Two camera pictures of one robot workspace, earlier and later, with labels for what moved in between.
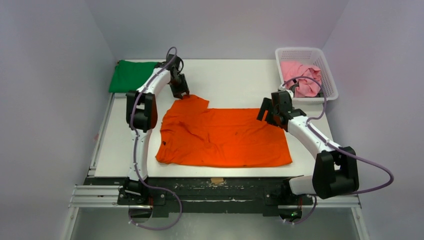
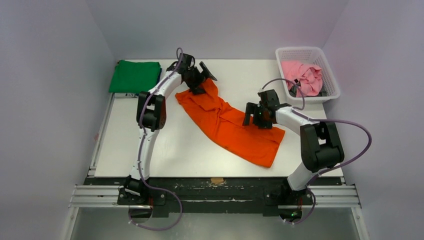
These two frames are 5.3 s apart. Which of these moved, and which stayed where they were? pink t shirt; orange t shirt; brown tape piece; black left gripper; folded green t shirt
Moved: orange t shirt; black left gripper
Stayed: brown tape piece; folded green t shirt; pink t shirt
